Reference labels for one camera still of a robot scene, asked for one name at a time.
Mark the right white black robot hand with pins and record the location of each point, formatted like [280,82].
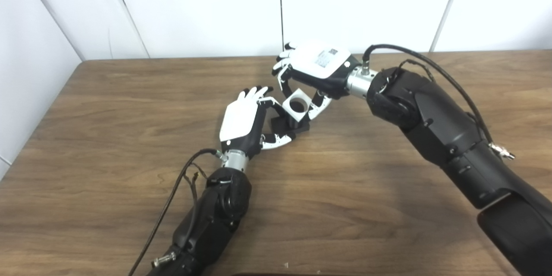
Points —
[321,62]

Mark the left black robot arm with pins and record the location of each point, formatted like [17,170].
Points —
[215,220]

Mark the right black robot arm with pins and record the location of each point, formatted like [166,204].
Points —
[444,138]

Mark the black peg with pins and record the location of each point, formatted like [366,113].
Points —
[299,128]

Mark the white square piece with hole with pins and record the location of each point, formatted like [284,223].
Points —
[299,93]

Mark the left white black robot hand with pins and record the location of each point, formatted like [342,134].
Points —
[239,118]

